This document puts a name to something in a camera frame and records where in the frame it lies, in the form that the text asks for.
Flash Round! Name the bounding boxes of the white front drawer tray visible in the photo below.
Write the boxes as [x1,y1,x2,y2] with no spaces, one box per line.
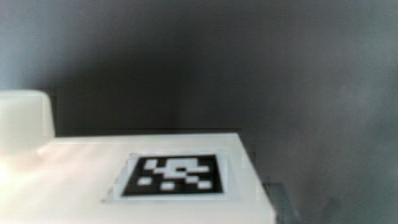
[0,90,278,224]

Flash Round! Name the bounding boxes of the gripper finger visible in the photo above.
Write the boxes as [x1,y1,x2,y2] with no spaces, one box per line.
[264,182,303,224]

